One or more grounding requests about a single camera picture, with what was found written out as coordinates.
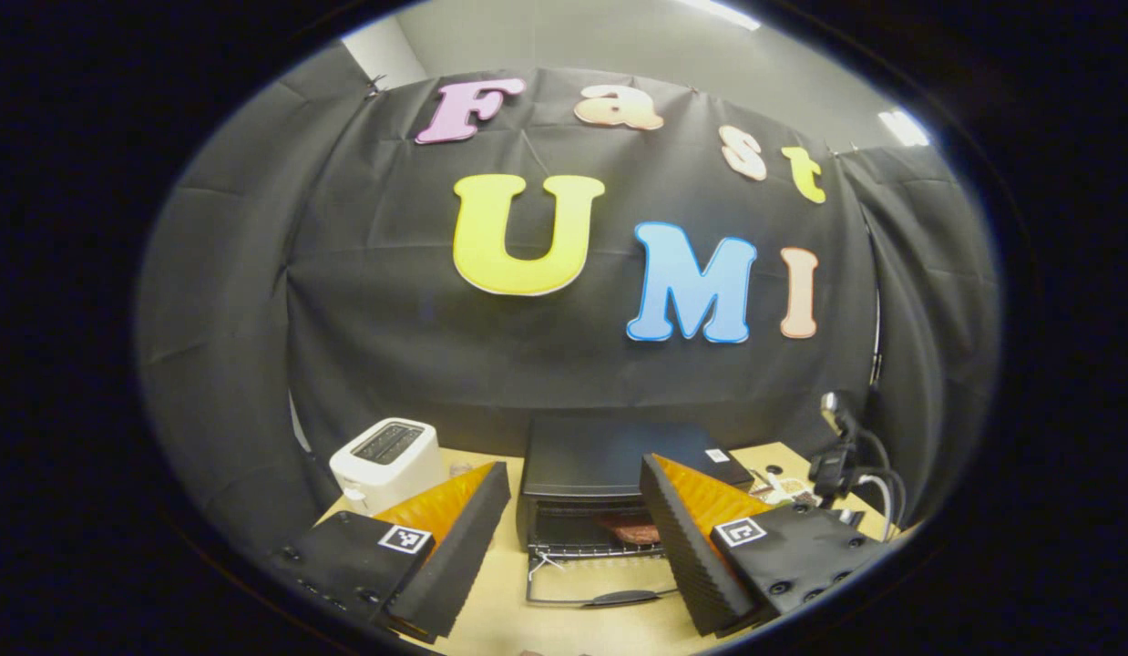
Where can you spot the ceiling light panel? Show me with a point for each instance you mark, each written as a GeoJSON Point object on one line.
{"type": "Point", "coordinates": [903, 128]}
{"type": "Point", "coordinates": [721, 11]}

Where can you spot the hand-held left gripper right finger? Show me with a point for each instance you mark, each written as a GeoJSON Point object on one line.
{"type": "Point", "coordinates": [696, 565]}

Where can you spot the red meat piece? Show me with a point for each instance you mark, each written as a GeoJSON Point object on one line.
{"type": "Point", "coordinates": [630, 530]}

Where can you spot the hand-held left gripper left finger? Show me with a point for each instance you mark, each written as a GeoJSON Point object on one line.
{"type": "Point", "coordinates": [459, 556]}

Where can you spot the white toaster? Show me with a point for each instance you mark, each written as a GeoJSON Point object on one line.
{"type": "Point", "coordinates": [386, 465]}

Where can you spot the black electric oven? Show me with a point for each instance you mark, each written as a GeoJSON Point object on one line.
{"type": "Point", "coordinates": [600, 456]}

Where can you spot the metal mesh holder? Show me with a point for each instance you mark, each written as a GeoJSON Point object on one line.
{"type": "Point", "coordinates": [758, 481]}

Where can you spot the black backdrop cloth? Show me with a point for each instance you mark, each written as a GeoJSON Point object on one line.
{"type": "Point", "coordinates": [391, 346]}

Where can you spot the white divided plate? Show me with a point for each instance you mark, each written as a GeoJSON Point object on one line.
{"type": "Point", "coordinates": [792, 494]}

